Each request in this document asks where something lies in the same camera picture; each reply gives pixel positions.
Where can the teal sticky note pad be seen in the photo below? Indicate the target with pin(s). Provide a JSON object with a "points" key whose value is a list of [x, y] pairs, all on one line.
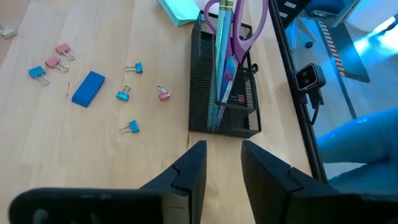
{"points": [[180, 11]]}

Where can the black mesh desk organizer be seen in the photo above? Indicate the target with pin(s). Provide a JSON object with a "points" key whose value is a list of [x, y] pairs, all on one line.
{"points": [[202, 93]]}

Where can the blue binder clip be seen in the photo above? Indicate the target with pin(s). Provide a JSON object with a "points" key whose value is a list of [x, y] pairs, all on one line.
{"points": [[36, 71], [122, 96], [134, 126], [138, 67]]}

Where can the black aluminium table frame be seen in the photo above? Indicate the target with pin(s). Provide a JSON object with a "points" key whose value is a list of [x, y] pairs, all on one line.
{"points": [[289, 62]]}

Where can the person's leg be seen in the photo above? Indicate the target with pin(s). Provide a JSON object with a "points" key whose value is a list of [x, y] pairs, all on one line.
{"points": [[357, 140]]}

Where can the pink binder clip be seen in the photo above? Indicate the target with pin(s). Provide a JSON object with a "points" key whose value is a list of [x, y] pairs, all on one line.
{"points": [[53, 61], [63, 48], [240, 99], [164, 96]]}

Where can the small black table camera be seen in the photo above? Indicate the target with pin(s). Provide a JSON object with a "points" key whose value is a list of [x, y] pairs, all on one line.
{"points": [[309, 77]]}

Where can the teal pencil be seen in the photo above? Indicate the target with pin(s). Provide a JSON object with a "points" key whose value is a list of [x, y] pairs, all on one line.
{"points": [[228, 28], [220, 46]]}

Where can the striped floor strip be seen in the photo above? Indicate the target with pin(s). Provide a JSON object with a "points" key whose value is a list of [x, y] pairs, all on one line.
{"points": [[332, 46]]}

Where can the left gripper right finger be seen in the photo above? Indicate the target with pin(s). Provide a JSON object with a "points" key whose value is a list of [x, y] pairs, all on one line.
{"points": [[267, 180]]}

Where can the blue eraser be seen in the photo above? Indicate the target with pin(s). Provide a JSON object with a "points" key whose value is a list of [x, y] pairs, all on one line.
{"points": [[88, 88]]}

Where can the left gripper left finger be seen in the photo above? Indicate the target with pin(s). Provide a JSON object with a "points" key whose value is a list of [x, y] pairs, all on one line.
{"points": [[186, 177]]}

